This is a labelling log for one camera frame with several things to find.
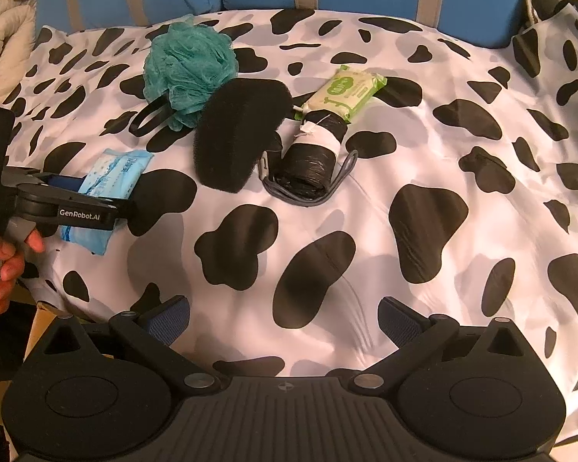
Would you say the blue tissue pack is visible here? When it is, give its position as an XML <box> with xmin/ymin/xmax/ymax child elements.
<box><xmin>58</xmin><ymin>148</ymin><xmax>155</xmax><ymax>256</ymax></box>

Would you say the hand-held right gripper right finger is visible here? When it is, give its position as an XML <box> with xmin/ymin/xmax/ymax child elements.
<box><xmin>348</xmin><ymin>297</ymin><xmax>543</xmax><ymax>392</ymax></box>

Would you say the cow print blanket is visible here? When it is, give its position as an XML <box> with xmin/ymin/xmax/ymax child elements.
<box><xmin>0</xmin><ymin>7</ymin><xmax>578</xmax><ymax>448</ymax></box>

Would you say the white adapter cable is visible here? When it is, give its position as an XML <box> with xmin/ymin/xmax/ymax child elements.
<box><xmin>293</xmin><ymin>103</ymin><xmax>329</xmax><ymax>136</ymax></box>

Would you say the grey braided cable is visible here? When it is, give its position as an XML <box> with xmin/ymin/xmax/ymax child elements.
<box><xmin>257</xmin><ymin>147</ymin><xmax>362</xmax><ymax>206</ymax></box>

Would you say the person's left hand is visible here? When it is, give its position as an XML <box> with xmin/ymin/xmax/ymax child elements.
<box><xmin>0</xmin><ymin>228</ymin><xmax>47</xmax><ymax>303</ymax></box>

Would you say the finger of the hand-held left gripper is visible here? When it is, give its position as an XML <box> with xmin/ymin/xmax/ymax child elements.
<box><xmin>16</xmin><ymin>186</ymin><xmax>139</xmax><ymax>234</ymax></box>
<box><xmin>3</xmin><ymin>166</ymin><xmax>86</xmax><ymax>196</ymax></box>

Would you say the green wet wipes pack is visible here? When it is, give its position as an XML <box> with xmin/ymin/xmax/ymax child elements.
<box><xmin>294</xmin><ymin>64</ymin><xmax>389</xmax><ymax>124</ymax></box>

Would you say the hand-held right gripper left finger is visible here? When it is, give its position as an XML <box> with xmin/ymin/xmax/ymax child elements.
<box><xmin>41</xmin><ymin>295</ymin><xmax>226</xmax><ymax>392</ymax></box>

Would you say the black sponge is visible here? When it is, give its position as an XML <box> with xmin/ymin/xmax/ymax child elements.
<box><xmin>193</xmin><ymin>78</ymin><xmax>294</xmax><ymax>190</ymax></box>

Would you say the teal bath loofah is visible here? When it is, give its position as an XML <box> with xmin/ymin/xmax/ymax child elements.
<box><xmin>132</xmin><ymin>22</ymin><xmax>240</xmax><ymax>138</ymax></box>

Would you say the cow print tote bag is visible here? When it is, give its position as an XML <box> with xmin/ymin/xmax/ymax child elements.
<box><xmin>511</xmin><ymin>2</ymin><xmax>578</xmax><ymax>85</ymax></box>

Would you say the black garbage bag roll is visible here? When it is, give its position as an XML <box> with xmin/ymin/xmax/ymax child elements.
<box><xmin>278</xmin><ymin>108</ymin><xmax>350</xmax><ymax>198</ymax></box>

